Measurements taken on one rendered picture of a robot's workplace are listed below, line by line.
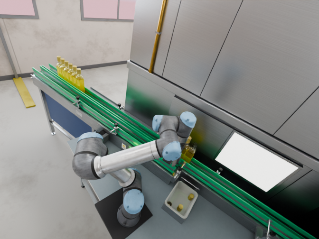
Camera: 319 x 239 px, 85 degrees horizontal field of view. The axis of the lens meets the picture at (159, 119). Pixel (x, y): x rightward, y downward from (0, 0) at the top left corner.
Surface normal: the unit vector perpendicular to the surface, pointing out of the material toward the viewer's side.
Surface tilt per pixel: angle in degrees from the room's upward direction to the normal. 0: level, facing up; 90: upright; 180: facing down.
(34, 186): 0
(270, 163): 90
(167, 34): 90
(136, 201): 8
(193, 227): 0
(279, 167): 90
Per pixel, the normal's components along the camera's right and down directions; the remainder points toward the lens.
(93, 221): 0.22, -0.73
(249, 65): -0.54, 0.46
